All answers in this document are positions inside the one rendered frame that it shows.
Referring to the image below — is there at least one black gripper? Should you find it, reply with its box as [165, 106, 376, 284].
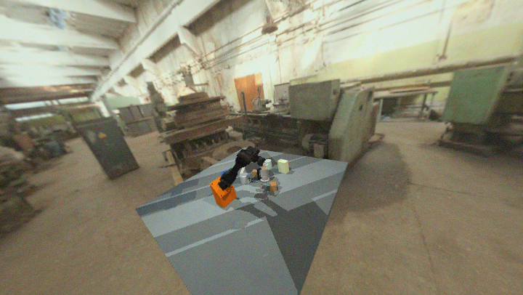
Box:
[252, 156, 266, 166]

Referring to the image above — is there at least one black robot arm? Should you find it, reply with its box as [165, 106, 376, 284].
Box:
[218, 146, 260, 190]

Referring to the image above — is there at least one pale yellow block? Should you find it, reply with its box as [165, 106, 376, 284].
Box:
[277, 159, 289, 174]

